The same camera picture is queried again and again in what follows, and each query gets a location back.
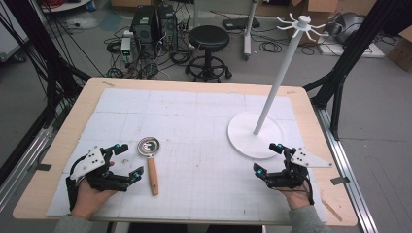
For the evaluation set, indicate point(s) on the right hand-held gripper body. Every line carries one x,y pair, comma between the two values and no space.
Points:
293,178

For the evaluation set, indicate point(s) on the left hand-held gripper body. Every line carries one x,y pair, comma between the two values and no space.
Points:
97,176

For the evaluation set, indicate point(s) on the person's right hand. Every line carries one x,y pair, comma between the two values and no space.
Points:
298,198

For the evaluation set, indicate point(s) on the person's left hand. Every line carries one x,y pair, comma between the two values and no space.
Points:
90,202

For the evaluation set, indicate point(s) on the white hook rack stand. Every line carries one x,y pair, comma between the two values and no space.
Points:
252,142

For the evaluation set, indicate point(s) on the black tape piece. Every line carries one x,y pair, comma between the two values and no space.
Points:
340,180
43,167

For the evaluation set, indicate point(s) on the long brown tape piece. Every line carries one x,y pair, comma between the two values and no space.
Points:
332,211

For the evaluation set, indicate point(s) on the small brown tape piece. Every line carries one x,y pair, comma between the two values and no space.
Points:
291,92

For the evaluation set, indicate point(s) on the white grid mat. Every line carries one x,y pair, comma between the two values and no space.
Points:
200,184

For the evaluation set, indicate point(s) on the white device with green light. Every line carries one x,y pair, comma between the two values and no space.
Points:
126,48

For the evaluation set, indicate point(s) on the white flat board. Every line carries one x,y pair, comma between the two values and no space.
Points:
336,50

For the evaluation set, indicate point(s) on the white metal stand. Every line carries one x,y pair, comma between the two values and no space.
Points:
248,32

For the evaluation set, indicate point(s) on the black computer tower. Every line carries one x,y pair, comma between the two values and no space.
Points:
168,27
144,29

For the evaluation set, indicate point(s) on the black round stool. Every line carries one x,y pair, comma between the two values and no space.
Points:
209,37

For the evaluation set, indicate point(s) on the black flat box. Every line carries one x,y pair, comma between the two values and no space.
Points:
239,23

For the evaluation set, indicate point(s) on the grey rounded device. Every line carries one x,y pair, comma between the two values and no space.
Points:
348,26

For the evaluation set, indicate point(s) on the white round table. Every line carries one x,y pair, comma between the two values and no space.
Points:
64,6

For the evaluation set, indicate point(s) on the closed cardboard box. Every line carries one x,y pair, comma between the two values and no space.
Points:
401,51

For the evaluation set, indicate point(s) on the aluminium rail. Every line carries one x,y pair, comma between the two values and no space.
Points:
22,163
350,181

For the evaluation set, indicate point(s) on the black metal frame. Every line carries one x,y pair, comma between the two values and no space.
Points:
48,55
356,42

